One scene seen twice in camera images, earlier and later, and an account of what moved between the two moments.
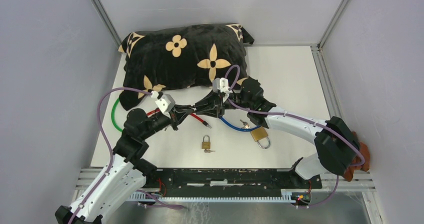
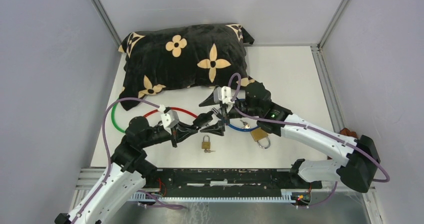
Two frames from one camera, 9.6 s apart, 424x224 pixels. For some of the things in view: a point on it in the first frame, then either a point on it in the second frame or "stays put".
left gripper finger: (184, 108) -> (191, 128)
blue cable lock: (240, 129) stays put
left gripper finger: (184, 116) -> (184, 136)
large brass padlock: (259, 133) stays put
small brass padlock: (206, 145) stays put
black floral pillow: (171, 60) stays put
